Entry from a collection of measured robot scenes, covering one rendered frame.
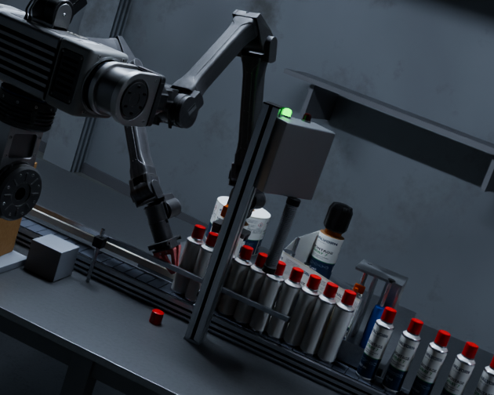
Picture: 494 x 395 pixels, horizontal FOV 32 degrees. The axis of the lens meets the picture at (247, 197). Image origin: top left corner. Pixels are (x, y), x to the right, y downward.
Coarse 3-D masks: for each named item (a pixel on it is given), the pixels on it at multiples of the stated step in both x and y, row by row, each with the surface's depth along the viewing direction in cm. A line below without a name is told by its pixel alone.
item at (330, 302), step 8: (328, 288) 231; (336, 288) 231; (320, 296) 232; (328, 296) 231; (320, 304) 231; (328, 304) 230; (312, 312) 234; (320, 312) 231; (328, 312) 231; (312, 320) 233; (320, 320) 232; (328, 320) 232; (312, 328) 233; (320, 328) 232; (304, 336) 235; (312, 336) 233; (320, 336) 233; (304, 344) 234; (312, 344) 233; (320, 344) 235; (304, 352) 234; (312, 352) 234
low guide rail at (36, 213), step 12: (36, 216) 264; (48, 216) 262; (60, 228) 262; (72, 228) 260; (120, 252) 256; (132, 252) 256; (144, 264) 254; (156, 264) 253; (168, 276) 252; (288, 324) 241
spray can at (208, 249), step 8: (208, 240) 240; (200, 248) 241; (208, 248) 240; (200, 256) 241; (208, 256) 240; (200, 264) 241; (192, 272) 243; (200, 272) 241; (192, 280) 242; (192, 288) 242; (184, 296) 244; (192, 296) 243
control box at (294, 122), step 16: (288, 128) 213; (304, 128) 216; (320, 128) 222; (272, 144) 215; (288, 144) 215; (304, 144) 218; (320, 144) 221; (272, 160) 215; (288, 160) 217; (304, 160) 220; (320, 160) 223; (272, 176) 216; (288, 176) 219; (304, 176) 222; (272, 192) 218; (288, 192) 221; (304, 192) 224
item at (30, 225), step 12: (24, 216) 266; (36, 228) 259; (48, 228) 263; (72, 240) 260; (84, 252) 253; (108, 264) 250; (120, 264) 253; (132, 276) 247; (144, 276) 251; (168, 288) 247; (216, 312) 242; (240, 324) 239; (264, 336) 236; (288, 348) 234; (312, 360) 232; (336, 360) 237; (348, 372) 231; (372, 384) 229
